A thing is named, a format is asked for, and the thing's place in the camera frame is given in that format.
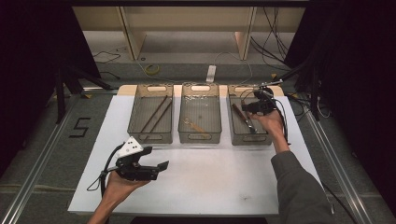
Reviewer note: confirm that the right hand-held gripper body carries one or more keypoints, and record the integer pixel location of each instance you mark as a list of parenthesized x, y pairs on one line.
[(263, 105)]

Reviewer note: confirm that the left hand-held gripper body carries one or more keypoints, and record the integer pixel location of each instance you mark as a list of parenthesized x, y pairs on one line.
[(130, 148)]

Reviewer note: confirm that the grey translucent plastic bin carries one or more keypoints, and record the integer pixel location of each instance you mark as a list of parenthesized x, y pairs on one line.
[(140, 109), (249, 139), (199, 105)]

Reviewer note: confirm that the person's right hand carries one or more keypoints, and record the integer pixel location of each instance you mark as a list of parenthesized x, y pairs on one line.
[(272, 124)]

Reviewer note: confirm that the person's left hand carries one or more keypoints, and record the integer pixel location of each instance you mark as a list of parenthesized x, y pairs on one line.
[(118, 188)]

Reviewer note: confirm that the white power strip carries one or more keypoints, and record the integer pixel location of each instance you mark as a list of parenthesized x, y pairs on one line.
[(211, 74)]

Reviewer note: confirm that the black metal stand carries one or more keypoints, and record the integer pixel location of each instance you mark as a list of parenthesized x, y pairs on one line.
[(315, 93), (59, 99)]

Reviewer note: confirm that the yellow tape roll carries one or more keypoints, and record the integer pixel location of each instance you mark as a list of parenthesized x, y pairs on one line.
[(147, 70)]

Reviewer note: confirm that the black curtain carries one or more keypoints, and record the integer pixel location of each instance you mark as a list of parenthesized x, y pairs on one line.
[(358, 62), (25, 62)]

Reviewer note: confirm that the beige wooden shelf unit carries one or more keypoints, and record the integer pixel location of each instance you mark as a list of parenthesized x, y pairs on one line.
[(186, 18)]

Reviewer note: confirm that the short aluminium floor rail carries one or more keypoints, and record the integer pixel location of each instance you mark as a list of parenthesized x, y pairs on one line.
[(99, 90)]

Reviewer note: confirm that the long aluminium floor rail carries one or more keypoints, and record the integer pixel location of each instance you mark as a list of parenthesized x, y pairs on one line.
[(336, 165), (37, 161)]

